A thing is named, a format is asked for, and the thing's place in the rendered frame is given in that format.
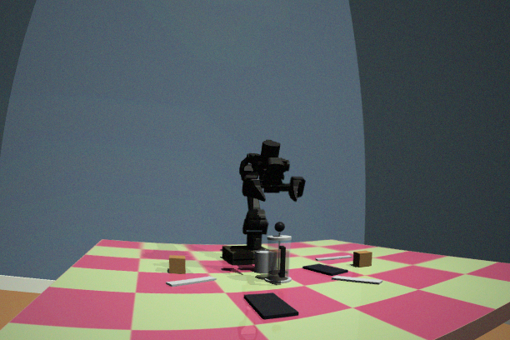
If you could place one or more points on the brown cube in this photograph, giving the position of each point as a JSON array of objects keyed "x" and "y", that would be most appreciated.
[
  {"x": 177, "y": 264},
  {"x": 362, "y": 259}
]

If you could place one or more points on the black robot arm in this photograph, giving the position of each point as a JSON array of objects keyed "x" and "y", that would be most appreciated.
[{"x": 256, "y": 220}]

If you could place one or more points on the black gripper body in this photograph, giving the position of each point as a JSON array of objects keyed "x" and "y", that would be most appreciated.
[{"x": 273, "y": 184}]

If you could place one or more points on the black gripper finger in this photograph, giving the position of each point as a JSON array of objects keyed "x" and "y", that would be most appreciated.
[
  {"x": 296, "y": 189},
  {"x": 255, "y": 191}
]

